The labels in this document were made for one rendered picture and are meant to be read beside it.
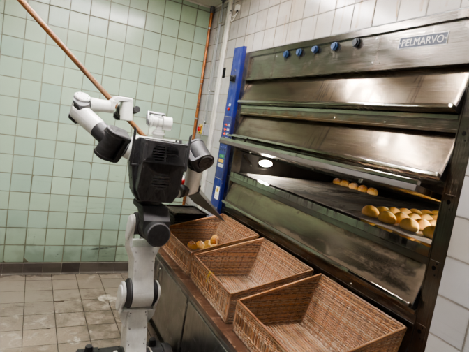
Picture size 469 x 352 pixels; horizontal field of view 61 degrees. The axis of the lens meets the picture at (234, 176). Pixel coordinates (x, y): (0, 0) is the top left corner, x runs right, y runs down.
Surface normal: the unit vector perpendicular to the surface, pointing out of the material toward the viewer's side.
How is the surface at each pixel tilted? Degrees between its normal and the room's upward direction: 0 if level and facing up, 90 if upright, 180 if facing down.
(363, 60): 90
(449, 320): 90
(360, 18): 90
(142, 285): 60
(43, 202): 90
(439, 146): 70
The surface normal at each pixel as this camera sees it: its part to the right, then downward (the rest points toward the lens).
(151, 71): 0.44, 0.18
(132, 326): 0.48, -0.11
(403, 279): -0.78, -0.42
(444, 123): -0.88, -0.09
